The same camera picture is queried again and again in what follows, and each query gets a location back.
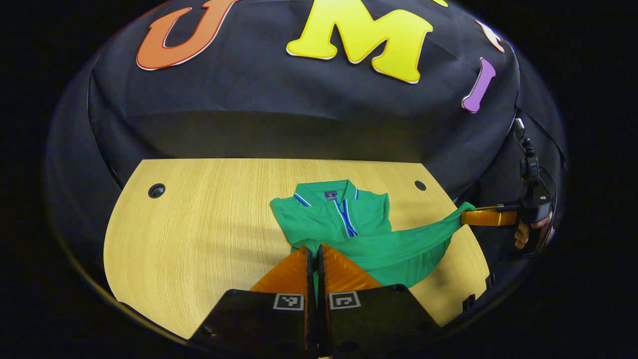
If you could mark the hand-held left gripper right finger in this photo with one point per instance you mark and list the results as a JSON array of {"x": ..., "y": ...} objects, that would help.
[{"x": 374, "y": 319}]

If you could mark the black table grommet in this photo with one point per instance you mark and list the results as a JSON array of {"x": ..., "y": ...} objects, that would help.
[
  {"x": 156, "y": 190},
  {"x": 420, "y": 185}
]

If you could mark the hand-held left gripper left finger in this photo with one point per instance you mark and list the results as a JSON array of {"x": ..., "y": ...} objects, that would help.
[{"x": 259, "y": 319}]

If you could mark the green T-shirt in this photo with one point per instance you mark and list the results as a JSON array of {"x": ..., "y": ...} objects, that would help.
[{"x": 369, "y": 219}]

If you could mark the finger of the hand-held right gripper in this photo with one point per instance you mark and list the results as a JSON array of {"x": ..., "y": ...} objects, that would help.
[
  {"x": 491, "y": 218},
  {"x": 503, "y": 205}
]

